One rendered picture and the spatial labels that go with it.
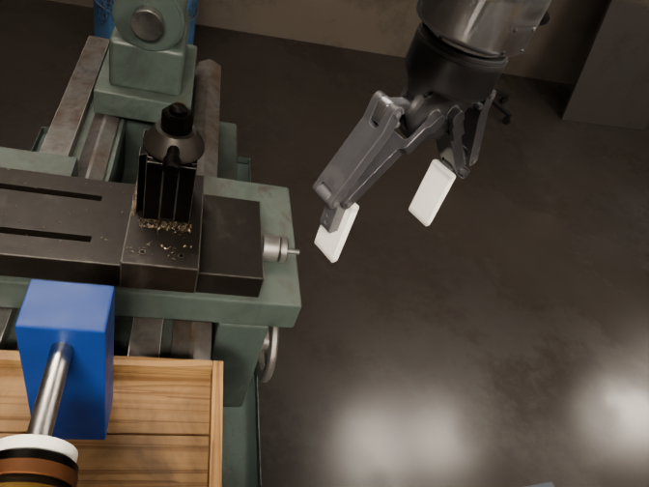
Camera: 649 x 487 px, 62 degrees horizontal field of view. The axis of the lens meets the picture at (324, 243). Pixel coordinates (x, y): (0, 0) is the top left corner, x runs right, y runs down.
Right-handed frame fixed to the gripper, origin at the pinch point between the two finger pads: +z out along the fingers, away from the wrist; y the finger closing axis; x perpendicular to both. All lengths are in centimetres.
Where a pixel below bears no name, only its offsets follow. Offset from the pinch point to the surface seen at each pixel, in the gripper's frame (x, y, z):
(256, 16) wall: 270, 183, 112
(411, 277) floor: 54, 128, 123
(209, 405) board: 5.4, -11.6, 34.6
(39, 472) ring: -3.0, -34.2, 11.5
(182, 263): 19.6, -9.7, 21.1
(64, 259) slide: 30.3, -21.2, 26.0
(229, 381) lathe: 16, 1, 53
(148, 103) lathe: 72, 11, 32
